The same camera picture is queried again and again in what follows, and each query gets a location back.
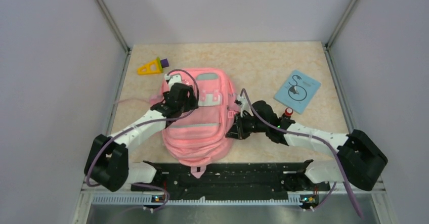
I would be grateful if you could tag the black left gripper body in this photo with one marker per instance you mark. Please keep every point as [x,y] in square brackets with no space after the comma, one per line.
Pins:
[189,103]

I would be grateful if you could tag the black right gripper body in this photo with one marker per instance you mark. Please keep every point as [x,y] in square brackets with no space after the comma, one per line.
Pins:
[250,125]

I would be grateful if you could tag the pink student backpack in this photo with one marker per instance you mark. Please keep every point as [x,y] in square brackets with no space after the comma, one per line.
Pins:
[199,139]

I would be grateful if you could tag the light blue thin booklet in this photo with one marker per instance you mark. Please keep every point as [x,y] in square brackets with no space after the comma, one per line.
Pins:
[297,91]

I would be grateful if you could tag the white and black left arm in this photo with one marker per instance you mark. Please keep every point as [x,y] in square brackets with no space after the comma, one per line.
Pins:
[108,163]

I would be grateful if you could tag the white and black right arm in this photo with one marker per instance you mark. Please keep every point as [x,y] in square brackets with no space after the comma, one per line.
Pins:
[357,160]

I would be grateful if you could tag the yellow and purple toy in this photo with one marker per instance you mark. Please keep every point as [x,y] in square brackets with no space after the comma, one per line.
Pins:
[153,67]

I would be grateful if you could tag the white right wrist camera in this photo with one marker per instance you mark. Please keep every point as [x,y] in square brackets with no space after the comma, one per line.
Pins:
[243,105]

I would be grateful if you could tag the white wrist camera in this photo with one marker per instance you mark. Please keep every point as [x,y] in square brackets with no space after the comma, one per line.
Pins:
[172,79]
[243,105]

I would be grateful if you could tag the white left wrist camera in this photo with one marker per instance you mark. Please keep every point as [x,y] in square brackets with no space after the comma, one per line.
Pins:
[172,79]

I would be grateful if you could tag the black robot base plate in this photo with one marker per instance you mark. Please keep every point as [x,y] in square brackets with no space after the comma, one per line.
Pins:
[235,181]

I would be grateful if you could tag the aluminium frame rail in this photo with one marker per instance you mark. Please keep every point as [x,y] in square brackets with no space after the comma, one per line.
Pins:
[101,206]

